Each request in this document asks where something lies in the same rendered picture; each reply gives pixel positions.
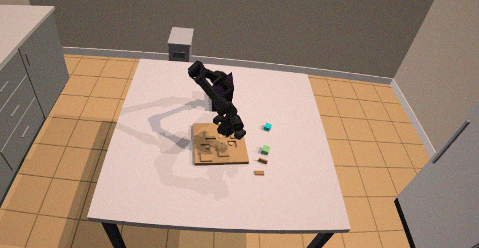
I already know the teal cube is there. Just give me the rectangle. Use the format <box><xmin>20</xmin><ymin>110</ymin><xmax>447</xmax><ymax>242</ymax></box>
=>
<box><xmin>264</xmin><ymin>123</ymin><xmax>272</xmax><ymax>131</ymax></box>

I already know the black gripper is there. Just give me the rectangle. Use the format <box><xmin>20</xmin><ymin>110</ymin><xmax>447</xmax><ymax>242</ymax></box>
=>
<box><xmin>213</xmin><ymin>114</ymin><xmax>246</xmax><ymax>140</ymax></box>

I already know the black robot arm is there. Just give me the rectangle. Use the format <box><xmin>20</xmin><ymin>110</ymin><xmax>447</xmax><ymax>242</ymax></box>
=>
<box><xmin>188</xmin><ymin>60</ymin><xmax>244</xmax><ymax>136</ymax></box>

